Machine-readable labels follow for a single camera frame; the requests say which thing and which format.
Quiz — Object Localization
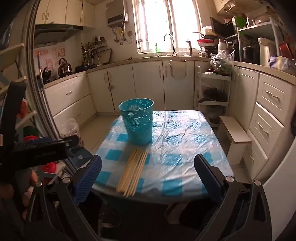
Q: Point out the black framed tray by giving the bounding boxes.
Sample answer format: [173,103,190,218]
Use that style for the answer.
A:
[97,48,113,66]

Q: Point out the black pot under shelf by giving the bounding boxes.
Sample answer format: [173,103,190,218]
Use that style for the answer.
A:
[242,46,255,63]

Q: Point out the grey range hood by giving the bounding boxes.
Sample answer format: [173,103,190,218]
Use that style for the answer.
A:
[34,24,83,48]

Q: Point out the white panelled drawer cabinet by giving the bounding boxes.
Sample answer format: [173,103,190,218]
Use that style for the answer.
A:
[231,66,296,186]

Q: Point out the white wire hanging basket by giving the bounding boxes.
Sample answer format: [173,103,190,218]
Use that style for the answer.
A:
[223,0,243,12]

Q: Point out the white counter shelf rack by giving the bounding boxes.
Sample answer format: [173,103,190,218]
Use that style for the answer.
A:
[236,17,287,63]

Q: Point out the red pan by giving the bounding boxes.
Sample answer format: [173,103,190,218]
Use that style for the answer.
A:
[279,42,289,57]

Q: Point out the floral trash bin with bag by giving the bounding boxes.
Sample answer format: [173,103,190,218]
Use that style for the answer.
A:
[60,118,81,146]

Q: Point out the white storage shelf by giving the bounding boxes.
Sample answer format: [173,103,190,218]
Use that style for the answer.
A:
[0,43,37,130]

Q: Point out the blue checked plastic tablecloth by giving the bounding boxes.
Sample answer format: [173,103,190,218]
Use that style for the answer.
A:
[91,110,234,204]

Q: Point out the plastic bag of vegetables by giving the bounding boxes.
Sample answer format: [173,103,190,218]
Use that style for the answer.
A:
[210,50,235,75]

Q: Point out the grey sliding door frame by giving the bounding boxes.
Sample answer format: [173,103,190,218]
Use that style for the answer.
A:
[23,0,77,167]

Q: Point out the white plain drawer cabinet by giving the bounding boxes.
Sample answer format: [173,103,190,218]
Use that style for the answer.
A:
[44,71,96,126]

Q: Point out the bright kitchen window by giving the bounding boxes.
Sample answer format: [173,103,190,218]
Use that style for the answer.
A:
[133,0,204,55]

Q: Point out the curved metal faucet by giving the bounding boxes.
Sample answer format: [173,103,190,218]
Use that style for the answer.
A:
[164,34,176,56]

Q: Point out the dish rack with bowls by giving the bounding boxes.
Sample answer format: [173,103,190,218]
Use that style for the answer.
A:
[196,25,219,58]

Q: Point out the white base cabinet with doors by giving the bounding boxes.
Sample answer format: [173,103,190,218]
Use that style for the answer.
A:
[86,59,208,114]

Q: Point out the green cutting board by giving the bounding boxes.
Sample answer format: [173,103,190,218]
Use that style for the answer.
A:
[235,15,248,28]

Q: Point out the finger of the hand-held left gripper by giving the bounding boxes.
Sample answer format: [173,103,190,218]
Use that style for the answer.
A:
[53,135,79,149]

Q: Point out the black microwave oven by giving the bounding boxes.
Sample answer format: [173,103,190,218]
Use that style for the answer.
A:
[210,17,238,39]

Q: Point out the white thermos jug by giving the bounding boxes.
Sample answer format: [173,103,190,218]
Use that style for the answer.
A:
[218,39,229,56]

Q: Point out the blue perforated plastic basket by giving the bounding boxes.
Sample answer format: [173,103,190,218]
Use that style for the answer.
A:
[118,98,154,145]

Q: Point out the bundle of wooden chopsticks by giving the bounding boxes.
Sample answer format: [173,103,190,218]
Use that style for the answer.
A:
[116,148,149,198]

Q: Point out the blue yellow carton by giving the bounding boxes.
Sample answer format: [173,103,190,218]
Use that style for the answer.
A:
[269,56,295,70]

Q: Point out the dark metal kettle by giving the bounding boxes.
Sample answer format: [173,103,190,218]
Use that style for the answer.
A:
[57,58,73,78]

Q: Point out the water heater hoses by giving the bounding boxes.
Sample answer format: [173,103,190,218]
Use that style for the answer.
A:
[112,27,127,44]

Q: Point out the white upper wall cabinet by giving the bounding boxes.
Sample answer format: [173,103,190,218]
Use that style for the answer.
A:
[35,0,96,29]

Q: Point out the dark pot in cart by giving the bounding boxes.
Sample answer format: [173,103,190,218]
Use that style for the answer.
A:
[203,89,226,102]

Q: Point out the cream electric water pot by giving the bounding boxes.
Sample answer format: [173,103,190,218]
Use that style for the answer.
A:
[257,37,277,66]

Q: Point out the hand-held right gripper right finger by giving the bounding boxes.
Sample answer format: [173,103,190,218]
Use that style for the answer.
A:
[194,153,272,241]

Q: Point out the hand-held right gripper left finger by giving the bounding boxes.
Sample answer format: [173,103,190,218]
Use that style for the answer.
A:
[24,155,102,241]

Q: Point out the white hanging door bin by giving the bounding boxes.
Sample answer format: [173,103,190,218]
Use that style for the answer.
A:
[169,60,187,79]

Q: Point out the grey wall water heater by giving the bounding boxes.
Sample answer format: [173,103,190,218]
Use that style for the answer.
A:
[106,0,129,28]

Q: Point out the pink wall sticker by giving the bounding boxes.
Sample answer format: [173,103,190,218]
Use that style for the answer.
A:
[35,48,66,75]

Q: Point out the white rolling cart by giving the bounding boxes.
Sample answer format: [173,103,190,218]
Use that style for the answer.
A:
[194,65,232,128]

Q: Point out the wall utensil rack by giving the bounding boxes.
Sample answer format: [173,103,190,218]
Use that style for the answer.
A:
[80,36,107,66]

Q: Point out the white step stool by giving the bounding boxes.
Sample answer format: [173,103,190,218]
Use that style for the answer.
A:
[217,116,252,165]

